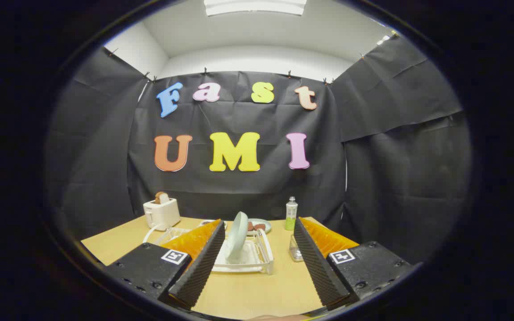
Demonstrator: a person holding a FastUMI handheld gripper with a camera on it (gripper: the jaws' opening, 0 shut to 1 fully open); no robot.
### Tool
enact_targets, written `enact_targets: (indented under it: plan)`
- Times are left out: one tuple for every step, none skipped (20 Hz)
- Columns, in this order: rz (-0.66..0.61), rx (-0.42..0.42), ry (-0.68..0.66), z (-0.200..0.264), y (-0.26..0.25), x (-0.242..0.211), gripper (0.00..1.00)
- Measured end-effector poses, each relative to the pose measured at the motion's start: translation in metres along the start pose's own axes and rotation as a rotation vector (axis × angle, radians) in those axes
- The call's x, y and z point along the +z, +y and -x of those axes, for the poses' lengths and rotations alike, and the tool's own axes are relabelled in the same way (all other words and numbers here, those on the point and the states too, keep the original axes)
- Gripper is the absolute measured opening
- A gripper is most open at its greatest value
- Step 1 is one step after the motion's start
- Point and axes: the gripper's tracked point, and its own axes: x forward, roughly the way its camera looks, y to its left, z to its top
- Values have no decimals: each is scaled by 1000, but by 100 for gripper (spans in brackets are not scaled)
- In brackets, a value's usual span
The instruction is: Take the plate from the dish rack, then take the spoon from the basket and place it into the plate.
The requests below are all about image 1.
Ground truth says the ceiling light panel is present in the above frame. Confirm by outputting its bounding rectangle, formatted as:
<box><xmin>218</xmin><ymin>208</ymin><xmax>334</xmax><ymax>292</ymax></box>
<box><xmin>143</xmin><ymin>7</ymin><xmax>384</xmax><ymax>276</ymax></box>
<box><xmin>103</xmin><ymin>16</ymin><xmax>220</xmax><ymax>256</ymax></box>
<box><xmin>203</xmin><ymin>0</ymin><xmax>307</xmax><ymax>16</ymax></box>

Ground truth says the white toaster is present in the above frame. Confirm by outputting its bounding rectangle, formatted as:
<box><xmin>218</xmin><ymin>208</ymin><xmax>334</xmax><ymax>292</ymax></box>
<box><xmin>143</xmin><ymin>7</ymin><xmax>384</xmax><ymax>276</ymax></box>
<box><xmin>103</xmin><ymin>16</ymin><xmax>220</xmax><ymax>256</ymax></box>
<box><xmin>143</xmin><ymin>198</ymin><xmax>181</xmax><ymax>231</ymax></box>

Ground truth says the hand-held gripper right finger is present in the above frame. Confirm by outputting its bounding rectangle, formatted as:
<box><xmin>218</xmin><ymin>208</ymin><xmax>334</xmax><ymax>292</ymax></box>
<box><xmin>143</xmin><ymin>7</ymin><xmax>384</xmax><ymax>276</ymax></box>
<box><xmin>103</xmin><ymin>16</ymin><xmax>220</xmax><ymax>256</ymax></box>
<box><xmin>294</xmin><ymin>217</ymin><xmax>414</xmax><ymax>311</ymax></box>

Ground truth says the silver wire basket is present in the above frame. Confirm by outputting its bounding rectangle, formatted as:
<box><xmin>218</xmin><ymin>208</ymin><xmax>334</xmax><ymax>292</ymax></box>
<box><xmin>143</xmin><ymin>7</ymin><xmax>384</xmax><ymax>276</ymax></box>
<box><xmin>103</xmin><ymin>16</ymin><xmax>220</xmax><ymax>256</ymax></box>
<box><xmin>289</xmin><ymin>235</ymin><xmax>305</xmax><ymax>262</ymax></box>

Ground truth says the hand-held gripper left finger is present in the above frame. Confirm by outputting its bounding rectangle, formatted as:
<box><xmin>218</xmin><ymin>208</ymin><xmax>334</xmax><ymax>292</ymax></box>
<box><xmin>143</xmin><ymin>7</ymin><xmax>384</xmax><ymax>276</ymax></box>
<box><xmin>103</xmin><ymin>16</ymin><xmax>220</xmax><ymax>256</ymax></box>
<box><xmin>104</xmin><ymin>218</ymin><xmax>226</xmax><ymax>311</ymax></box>

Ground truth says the pale green plate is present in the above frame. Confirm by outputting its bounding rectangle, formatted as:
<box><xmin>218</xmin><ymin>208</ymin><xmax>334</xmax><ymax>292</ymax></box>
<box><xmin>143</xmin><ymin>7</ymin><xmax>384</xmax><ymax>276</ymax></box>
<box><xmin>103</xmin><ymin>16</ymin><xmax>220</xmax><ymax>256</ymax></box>
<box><xmin>224</xmin><ymin>211</ymin><xmax>249</xmax><ymax>264</ymax></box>

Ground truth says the green and white bottle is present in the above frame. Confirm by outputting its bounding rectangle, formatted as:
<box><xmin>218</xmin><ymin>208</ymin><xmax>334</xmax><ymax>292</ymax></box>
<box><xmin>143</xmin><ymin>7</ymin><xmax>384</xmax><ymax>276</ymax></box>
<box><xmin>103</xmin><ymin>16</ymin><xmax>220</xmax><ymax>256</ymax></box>
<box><xmin>285</xmin><ymin>197</ymin><xmax>298</xmax><ymax>231</ymax></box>

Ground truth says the white wire dish rack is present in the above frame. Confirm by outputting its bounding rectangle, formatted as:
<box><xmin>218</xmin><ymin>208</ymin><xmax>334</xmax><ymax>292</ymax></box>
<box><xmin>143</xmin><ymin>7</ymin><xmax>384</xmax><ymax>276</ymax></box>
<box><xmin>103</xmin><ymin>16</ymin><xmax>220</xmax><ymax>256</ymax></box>
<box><xmin>153</xmin><ymin>226</ymin><xmax>274</xmax><ymax>275</ymax></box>

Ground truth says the small pale green dish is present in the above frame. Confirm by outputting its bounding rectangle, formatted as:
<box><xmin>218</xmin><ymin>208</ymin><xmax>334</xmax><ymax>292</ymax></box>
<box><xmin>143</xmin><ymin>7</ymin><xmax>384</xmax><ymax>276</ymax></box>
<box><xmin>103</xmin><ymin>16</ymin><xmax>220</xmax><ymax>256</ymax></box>
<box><xmin>246</xmin><ymin>218</ymin><xmax>272</xmax><ymax>236</ymax></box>

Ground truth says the black backdrop cloth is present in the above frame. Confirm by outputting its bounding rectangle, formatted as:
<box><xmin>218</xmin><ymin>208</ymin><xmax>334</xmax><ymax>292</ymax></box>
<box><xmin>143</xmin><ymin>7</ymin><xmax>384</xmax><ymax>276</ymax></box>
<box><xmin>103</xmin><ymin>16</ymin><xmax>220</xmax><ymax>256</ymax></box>
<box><xmin>45</xmin><ymin>36</ymin><xmax>472</xmax><ymax>263</ymax></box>

